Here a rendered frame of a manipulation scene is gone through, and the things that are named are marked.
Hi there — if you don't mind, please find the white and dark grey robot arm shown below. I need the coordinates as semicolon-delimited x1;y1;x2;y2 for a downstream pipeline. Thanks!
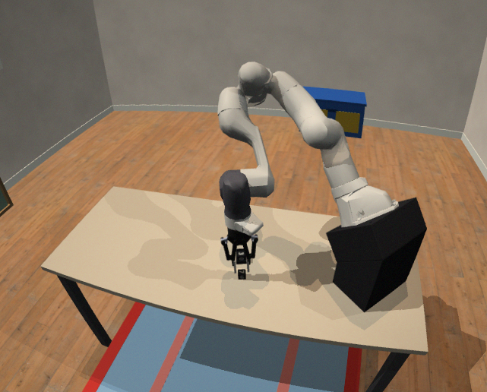
217;62;399;236

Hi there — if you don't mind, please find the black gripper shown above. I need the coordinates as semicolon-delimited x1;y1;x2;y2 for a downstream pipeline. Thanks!
221;227;258;273

